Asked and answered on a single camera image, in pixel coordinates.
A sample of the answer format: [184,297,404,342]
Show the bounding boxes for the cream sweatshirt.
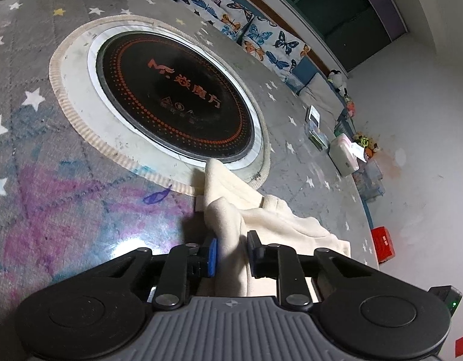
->
[198,159,351,298]

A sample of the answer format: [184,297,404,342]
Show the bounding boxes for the red plastic stool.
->
[371,227,395,264]

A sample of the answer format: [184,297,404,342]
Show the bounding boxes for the clear plastic storage bin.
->
[352,159,385,201]

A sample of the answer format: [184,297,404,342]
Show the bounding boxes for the white tissue box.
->
[329,134,367,177]

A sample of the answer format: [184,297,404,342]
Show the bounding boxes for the grey star-patterned table cover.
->
[0,0,377,360]

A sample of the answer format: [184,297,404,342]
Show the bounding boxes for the yellow orange plush toys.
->
[353,132,380,159]

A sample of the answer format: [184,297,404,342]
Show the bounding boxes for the small white card box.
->
[306,105,320,129]

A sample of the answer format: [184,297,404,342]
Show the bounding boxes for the grey plain cushion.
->
[299,73,345,122]

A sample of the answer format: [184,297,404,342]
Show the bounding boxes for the round black induction cooktop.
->
[87,24,264,170]

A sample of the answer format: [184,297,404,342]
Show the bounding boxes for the blue sofa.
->
[135,0,375,234]

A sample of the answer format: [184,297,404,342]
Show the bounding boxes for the black white plush toy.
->
[328,69,348,98]

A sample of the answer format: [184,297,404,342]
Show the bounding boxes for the right butterfly pillow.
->
[241,16,310,82]

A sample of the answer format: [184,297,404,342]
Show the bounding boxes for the butterfly pillow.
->
[241,16,310,82]
[176,0,254,42]

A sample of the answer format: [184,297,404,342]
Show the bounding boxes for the dark window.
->
[284,0,407,72]

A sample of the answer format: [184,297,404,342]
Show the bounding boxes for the left butterfly pillow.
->
[176,0,254,42]

